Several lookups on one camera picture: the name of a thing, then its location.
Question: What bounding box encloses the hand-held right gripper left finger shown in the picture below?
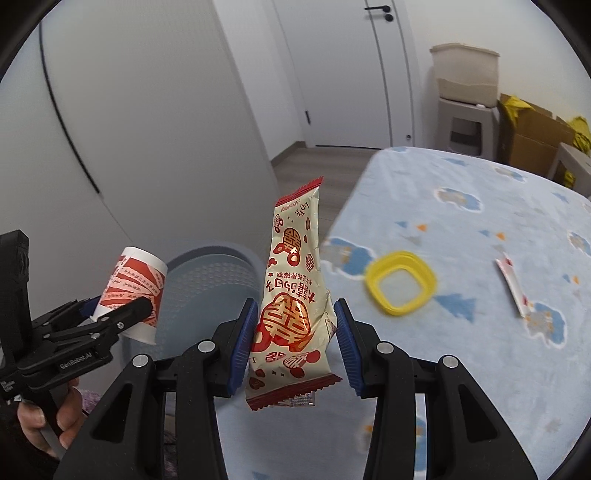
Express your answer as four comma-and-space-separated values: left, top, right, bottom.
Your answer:
54, 298, 259, 480

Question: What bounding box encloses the grey perforated trash bin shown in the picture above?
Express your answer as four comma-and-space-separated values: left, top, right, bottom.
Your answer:
150, 246, 267, 365

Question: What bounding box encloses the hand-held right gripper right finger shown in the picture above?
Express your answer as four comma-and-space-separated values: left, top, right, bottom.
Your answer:
333, 298, 539, 480

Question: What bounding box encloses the brown cardboard box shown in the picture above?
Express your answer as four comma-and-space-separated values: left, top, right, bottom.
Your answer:
496, 93, 575, 178

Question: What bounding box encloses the person's left hand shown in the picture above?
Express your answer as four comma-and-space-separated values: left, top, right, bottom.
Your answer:
18, 376, 88, 457

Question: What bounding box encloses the yellow plastic ring lid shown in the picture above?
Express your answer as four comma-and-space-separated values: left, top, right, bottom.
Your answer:
365, 250, 437, 316

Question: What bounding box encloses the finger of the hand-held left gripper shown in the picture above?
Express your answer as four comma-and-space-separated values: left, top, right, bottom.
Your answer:
30, 298, 100, 334
39, 295, 155, 358

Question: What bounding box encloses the light blue printed blanket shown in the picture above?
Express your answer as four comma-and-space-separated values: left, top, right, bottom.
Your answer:
215, 147, 591, 480

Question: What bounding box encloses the torn red white wrapper strip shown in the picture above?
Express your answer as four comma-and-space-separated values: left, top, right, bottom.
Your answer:
495, 253, 534, 319

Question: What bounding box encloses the white door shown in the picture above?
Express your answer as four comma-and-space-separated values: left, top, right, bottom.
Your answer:
272, 0, 416, 149

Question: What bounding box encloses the yellow plastic bag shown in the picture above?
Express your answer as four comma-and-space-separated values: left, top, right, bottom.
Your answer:
501, 95, 532, 121
566, 116, 591, 153

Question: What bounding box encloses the black vertical wall strip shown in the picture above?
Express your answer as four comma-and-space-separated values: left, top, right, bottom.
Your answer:
39, 21, 101, 193

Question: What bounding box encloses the cream red snack packet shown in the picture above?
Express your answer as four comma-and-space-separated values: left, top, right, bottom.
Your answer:
245, 175, 342, 411

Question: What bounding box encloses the grey plastic stool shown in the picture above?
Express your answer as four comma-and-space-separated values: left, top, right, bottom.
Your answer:
436, 96, 499, 160
547, 142, 591, 195

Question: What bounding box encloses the beige storage basket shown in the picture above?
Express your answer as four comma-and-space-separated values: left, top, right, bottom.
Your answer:
430, 43, 501, 104

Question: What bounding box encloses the red and white paper cup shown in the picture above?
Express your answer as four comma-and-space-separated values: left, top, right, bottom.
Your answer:
91, 246, 168, 346

